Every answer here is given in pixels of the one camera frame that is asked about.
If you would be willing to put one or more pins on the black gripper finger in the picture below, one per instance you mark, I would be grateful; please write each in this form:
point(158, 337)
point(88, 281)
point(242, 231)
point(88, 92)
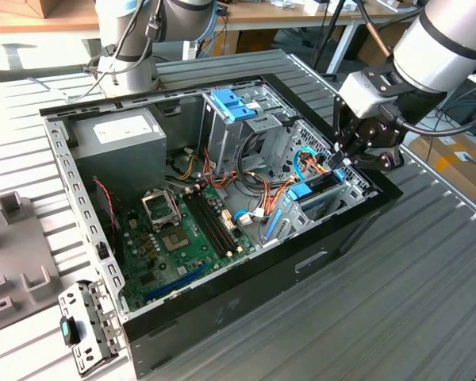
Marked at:
point(343, 127)
point(377, 160)

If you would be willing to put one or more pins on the hard disk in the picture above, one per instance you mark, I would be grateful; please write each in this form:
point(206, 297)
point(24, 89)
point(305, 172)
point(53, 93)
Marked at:
point(300, 192)

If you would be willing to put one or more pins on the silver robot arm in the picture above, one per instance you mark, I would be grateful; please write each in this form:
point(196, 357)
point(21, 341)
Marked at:
point(143, 75)

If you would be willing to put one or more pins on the silver disk bay cage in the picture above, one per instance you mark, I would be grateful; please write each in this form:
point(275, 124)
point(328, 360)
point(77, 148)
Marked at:
point(297, 218)

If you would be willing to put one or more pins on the labelled cardboard box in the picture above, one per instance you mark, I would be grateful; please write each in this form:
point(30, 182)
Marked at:
point(452, 174)

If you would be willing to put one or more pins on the black stand pole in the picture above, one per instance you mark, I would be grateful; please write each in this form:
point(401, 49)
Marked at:
point(331, 28)

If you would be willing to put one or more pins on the silver drive cage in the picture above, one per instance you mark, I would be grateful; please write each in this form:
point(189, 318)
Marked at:
point(222, 135)

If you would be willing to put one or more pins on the wooden desk white legs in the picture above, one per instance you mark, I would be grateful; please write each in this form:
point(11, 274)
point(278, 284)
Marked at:
point(285, 16)

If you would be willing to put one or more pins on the black RAM slot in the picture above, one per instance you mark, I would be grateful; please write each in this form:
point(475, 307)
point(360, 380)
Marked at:
point(220, 219)
point(215, 222)
point(209, 224)
point(204, 227)

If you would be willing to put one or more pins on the open black PC case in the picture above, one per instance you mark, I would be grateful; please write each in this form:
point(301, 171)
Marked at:
point(262, 285)

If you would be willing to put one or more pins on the CPU socket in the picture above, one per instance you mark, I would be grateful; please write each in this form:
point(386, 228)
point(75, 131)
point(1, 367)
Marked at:
point(175, 239)

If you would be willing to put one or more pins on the green motherboard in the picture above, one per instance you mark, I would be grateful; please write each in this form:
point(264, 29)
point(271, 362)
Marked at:
point(164, 264)

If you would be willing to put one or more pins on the grey power supply unit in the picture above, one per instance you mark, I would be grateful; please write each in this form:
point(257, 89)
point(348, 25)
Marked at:
point(119, 158)

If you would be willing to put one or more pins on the blue expansion slot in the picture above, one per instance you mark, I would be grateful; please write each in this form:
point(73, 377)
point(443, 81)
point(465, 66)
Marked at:
point(174, 283)

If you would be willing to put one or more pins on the brown wooden box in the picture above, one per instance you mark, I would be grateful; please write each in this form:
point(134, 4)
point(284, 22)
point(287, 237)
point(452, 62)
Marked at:
point(43, 8)

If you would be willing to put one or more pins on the black latch blue stripe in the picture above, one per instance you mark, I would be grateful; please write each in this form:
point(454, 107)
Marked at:
point(69, 331)

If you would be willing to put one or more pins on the grey parts rack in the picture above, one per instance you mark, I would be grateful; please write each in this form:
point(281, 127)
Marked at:
point(16, 246)

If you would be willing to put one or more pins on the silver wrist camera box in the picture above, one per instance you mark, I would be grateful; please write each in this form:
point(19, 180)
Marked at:
point(361, 95)

